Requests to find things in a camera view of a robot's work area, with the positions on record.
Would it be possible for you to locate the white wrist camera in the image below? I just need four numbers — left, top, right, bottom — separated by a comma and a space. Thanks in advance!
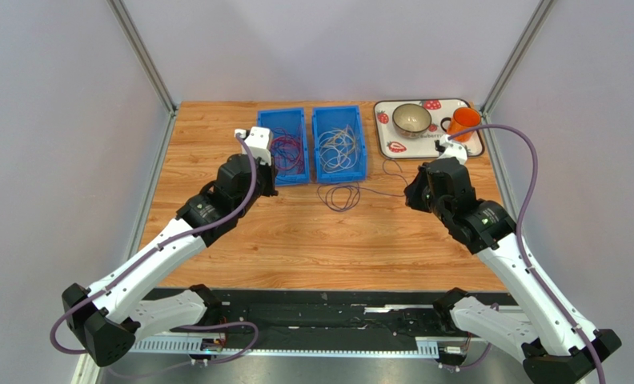
435, 134, 468, 165
235, 126, 274, 166

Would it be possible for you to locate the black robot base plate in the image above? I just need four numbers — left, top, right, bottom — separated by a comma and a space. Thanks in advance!
201, 289, 469, 350

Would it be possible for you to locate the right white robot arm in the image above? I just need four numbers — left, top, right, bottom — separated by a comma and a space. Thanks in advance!
404, 158, 622, 383

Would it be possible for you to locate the strawberry print tray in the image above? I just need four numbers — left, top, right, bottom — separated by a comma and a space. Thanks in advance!
373, 98, 470, 160

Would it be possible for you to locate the orange cable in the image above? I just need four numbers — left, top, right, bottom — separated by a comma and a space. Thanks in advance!
271, 118, 307, 176

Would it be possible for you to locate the right aluminium frame post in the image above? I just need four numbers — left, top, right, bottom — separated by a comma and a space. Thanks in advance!
480, 0, 557, 116

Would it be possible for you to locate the right blue plastic bin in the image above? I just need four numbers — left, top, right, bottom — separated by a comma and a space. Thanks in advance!
311, 105, 367, 184

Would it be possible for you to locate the left blue plastic bin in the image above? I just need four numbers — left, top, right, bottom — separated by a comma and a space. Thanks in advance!
256, 108, 311, 186

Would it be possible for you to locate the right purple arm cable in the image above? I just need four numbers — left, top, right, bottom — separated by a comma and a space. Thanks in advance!
444, 123, 608, 384

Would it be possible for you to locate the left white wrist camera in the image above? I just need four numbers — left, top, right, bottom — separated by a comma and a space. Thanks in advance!
235, 126, 274, 166

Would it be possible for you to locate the yellow cable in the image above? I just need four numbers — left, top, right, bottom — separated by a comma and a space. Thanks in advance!
316, 125, 362, 174

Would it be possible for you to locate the dark blue cable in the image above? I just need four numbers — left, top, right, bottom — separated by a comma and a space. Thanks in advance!
271, 126, 408, 213

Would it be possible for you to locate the slotted cable duct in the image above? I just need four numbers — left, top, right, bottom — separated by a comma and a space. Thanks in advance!
130, 334, 441, 359

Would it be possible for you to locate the red cable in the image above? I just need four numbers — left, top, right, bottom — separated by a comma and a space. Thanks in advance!
271, 126, 307, 176

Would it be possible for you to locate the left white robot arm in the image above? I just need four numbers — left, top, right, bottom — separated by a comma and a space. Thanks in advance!
50, 154, 277, 367

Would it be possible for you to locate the aluminium frame post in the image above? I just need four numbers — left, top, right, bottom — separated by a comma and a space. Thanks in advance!
106, 0, 178, 116
480, 0, 557, 116

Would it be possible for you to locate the white cable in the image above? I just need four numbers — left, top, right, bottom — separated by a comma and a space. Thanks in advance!
316, 127, 362, 176

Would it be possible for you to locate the beige ceramic bowl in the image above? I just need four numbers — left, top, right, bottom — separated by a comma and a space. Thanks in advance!
392, 103, 432, 139

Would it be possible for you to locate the orange mug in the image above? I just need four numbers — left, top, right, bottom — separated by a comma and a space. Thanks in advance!
440, 107, 481, 142

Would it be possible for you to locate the left aluminium frame post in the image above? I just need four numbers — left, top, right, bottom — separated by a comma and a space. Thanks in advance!
106, 0, 178, 116

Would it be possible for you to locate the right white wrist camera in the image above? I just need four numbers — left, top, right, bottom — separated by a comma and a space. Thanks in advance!
435, 134, 468, 165

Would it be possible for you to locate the blue plastic bin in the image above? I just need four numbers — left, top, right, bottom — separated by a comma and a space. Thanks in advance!
256, 108, 311, 186
311, 105, 367, 184

